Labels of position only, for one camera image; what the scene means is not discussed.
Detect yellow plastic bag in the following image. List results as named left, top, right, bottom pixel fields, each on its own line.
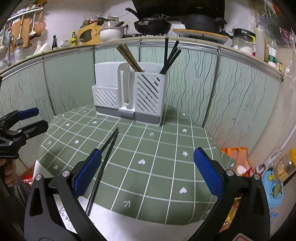
left=220, top=197, right=242, bottom=232

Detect glass jar with black lid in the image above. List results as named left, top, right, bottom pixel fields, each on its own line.
left=232, top=28, right=257, bottom=56

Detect metal ladle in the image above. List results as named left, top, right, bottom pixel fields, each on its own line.
left=14, top=15, right=25, bottom=49

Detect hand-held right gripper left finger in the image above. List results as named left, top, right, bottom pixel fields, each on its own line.
left=24, top=148, right=102, bottom=241

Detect black cooking pot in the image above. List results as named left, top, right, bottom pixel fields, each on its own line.
left=183, top=14, right=228, bottom=34

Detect green grid tablecloth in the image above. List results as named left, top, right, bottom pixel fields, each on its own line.
left=37, top=103, right=236, bottom=226

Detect orange plastic bag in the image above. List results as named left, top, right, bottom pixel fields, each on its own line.
left=221, top=147, right=251, bottom=178

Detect white bowl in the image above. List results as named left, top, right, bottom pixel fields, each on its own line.
left=99, top=21, right=124, bottom=42

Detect white dishes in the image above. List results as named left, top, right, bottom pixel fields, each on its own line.
left=32, top=43, right=51, bottom=56

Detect blue plastic container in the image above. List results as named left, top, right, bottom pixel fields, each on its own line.
left=261, top=170, right=285, bottom=209

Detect pink ladle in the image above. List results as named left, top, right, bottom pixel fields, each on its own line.
left=35, top=10, right=44, bottom=37

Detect black wok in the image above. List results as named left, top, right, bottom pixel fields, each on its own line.
left=125, top=7, right=173, bottom=35

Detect metal clamp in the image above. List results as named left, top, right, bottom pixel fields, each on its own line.
left=255, top=148, right=282, bottom=173

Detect green-label jar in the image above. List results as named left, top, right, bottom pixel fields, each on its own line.
left=267, top=39, right=278, bottom=67

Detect round wooden board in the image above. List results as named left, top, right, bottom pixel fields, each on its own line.
left=172, top=28, right=232, bottom=39

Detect red patterned packet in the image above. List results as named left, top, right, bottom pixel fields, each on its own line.
left=20, top=170, right=35, bottom=189

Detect wooden cutting board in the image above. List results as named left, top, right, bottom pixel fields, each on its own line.
left=10, top=16, right=31, bottom=48

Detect person's left hand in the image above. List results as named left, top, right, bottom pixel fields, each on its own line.
left=0, top=159, right=16, bottom=187

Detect wooden chopstick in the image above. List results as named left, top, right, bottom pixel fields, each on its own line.
left=116, top=46, right=140, bottom=72
left=122, top=44, right=145, bottom=72
left=119, top=44, right=142, bottom=72

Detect yellow toaster oven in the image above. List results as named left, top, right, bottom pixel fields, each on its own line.
left=77, top=23, right=102, bottom=45

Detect white slotted utensil holder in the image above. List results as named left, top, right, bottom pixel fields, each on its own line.
left=92, top=61, right=168, bottom=127

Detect black range hood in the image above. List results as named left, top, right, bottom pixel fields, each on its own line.
left=132, top=0, right=226, bottom=19

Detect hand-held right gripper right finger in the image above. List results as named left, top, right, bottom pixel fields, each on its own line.
left=187, top=147, right=271, bottom=241

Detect clear jar with yellow lid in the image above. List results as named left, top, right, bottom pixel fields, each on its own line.
left=273, top=148, right=296, bottom=186

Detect dark sauce bottle red cap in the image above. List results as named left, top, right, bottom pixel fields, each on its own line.
left=240, top=167, right=263, bottom=180

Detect white squeeze bottle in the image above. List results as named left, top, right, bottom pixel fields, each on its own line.
left=255, top=22, right=266, bottom=59

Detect white cloth with writing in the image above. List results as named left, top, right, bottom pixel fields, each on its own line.
left=33, top=160, right=215, bottom=241

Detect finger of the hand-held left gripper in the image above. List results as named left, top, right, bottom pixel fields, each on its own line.
left=16, top=120, right=49, bottom=141
left=0, top=107, right=40, bottom=129

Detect white pipe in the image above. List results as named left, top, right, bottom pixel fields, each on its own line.
left=281, top=120, right=296, bottom=151

